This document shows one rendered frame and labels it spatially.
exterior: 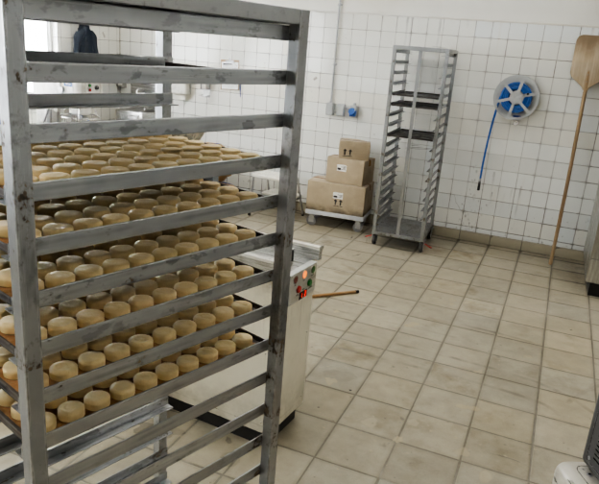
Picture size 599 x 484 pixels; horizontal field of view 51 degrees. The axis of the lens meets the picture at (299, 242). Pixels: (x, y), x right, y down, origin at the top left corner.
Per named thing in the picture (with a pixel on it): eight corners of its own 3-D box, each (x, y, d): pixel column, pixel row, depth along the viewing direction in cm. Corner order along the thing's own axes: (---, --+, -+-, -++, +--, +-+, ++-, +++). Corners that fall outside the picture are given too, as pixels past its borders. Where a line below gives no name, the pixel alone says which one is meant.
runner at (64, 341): (272, 275, 151) (273, 263, 150) (280, 278, 149) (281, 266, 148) (8, 359, 104) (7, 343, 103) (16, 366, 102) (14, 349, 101)
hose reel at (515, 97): (521, 194, 600) (543, 76, 567) (520, 198, 585) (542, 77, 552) (478, 188, 614) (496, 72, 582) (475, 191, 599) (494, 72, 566)
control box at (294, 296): (281, 304, 264) (284, 274, 260) (308, 288, 284) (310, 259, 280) (289, 307, 262) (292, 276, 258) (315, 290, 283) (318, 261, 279)
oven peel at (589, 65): (532, 261, 581) (577, 34, 544) (532, 260, 585) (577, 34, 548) (566, 268, 570) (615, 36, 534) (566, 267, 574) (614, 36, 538)
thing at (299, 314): (146, 402, 311) (147, 230, 284) (189, 375, 340) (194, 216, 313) (267, 452, 280) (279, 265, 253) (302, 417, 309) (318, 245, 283)
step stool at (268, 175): (304, 215, 678) (307, 174, 664) (282, 224, 641) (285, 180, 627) (270, 207, 699) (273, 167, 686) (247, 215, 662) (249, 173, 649)
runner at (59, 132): (281, 125, 140) (282, 110, 139) (291, 126, 138) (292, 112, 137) (-8, 142, 93) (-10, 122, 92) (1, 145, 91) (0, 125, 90)
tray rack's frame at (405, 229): (384, 226, 648) (405, 46, 595) (433, 233, 633) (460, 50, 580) (369, 241, 590) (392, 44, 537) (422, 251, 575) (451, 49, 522)
